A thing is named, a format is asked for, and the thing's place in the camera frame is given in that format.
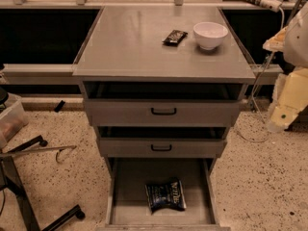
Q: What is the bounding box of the blue chip bag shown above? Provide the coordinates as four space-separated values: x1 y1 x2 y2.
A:
145 178 187 213

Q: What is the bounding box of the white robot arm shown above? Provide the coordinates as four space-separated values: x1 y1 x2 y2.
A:
263 3 308 132

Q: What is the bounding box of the grey drawer cabinet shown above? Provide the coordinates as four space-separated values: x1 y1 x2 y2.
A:
73 5 255 171

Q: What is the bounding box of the middle grey drawer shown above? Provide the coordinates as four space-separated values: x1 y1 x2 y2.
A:
96 126 227 158

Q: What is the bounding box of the grey drawer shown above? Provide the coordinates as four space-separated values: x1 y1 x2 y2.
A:
95 158 231 231
82 81 245 128
96 126 227 158

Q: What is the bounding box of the top grey drawer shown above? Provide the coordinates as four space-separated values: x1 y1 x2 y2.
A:
82 81 245 128

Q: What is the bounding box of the bottom grey drawer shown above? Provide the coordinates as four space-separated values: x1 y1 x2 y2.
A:
95 158 231 231

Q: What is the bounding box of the white ceramic bowl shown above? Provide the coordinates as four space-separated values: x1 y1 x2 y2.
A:
193 22 228 50

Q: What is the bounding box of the black snack packet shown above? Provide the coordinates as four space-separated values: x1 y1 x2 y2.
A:
163 30 188 46

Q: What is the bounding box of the small black floor object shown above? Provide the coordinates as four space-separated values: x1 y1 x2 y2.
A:
54 100 65 113

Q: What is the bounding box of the thin metal rod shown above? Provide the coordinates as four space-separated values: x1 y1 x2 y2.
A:
0 145 77 161

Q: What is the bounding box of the clear plastic storage bin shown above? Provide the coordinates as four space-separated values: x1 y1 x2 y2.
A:
0 93 28 148

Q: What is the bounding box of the white cable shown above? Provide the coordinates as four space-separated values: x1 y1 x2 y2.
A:
236 7 287 143

